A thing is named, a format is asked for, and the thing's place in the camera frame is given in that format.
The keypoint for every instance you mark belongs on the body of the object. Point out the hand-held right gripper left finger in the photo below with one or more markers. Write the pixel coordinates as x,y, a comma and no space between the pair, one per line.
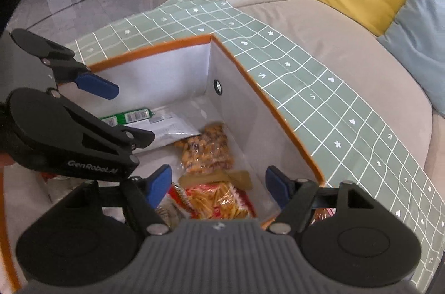
158,184

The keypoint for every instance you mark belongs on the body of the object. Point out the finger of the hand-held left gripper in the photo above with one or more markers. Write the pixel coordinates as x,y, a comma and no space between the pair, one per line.
97,85
104,134

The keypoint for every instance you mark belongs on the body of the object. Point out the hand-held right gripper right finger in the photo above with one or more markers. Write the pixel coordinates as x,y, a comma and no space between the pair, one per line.
278,182

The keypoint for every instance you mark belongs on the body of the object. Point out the green sausage stick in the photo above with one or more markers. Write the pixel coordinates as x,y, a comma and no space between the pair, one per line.
132,115

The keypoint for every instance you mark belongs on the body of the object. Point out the tan packet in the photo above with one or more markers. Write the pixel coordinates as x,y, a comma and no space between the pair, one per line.
240,177

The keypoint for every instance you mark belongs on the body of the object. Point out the white snack packet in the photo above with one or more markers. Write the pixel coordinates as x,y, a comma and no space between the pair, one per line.
170,130

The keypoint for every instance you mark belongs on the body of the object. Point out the red stick snack bag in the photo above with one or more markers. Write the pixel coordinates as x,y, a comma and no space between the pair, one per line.
212,200

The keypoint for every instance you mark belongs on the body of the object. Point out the orange peanut bag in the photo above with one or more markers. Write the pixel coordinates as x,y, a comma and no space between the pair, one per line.
205,148

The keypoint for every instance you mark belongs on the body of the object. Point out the orange cardboard box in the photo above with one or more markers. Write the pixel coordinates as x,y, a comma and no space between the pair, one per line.
236,88

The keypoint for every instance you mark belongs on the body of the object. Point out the green checked tablecloth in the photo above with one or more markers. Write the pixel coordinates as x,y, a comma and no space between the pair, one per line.
313,88

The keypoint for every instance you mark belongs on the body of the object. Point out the beige sofa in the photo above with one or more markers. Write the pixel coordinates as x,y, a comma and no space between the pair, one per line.
313,19

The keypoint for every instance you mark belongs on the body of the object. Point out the light blue cushion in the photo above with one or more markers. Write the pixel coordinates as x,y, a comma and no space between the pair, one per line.
420,36

